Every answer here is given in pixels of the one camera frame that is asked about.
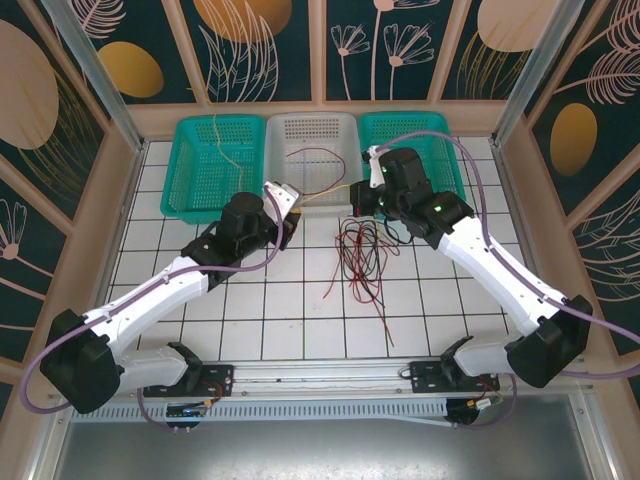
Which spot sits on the small circuit board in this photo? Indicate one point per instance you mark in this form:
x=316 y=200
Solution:
x=185 y=412

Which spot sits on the aluminium table edge rail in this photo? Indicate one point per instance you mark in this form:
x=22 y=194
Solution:
x=501 y=165
x=131 y=190

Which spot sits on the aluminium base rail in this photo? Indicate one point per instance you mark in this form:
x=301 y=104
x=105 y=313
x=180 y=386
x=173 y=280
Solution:
x=320 y=375

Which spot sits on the grey metal panel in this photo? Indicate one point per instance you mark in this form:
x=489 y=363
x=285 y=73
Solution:
x=320 y=450

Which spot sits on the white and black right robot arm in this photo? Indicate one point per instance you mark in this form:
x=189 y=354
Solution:
x=490 y=260

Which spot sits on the teal plastic basket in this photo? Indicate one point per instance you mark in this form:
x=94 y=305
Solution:
x=425 y=125
x=200 y=165

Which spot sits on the white plastic basket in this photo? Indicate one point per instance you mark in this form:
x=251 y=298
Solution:
x=300 y=135

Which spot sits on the aluminium frame post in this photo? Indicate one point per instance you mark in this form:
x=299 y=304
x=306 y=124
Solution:
x=534 y=75
x=102 y=85

